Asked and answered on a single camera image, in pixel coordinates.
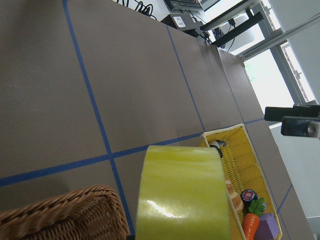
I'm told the black monitor stand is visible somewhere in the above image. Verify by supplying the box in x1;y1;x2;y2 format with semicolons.
200;0;264;47

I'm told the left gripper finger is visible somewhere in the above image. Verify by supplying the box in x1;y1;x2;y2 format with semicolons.
264;104;320;138

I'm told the brown wicker basket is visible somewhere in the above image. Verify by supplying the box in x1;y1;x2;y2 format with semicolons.
0;185;131;240

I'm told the black keyboard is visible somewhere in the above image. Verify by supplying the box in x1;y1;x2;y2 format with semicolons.
164;0;204;11

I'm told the purple foam block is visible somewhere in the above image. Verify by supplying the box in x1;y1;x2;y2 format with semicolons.
254;213;280;240

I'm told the yellow woven basket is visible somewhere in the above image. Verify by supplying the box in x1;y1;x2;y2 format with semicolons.
200;123;283;240

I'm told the toy panda figure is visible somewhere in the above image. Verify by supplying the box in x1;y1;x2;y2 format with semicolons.
208;139;227;158

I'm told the yellow packing tape roll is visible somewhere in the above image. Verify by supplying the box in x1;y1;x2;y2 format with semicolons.
135;145;231;240

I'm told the orange toy carrot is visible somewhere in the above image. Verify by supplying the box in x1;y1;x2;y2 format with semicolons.
242;197;266;240

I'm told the toy croissant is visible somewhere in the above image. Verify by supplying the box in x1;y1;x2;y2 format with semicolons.
225;178;244;214

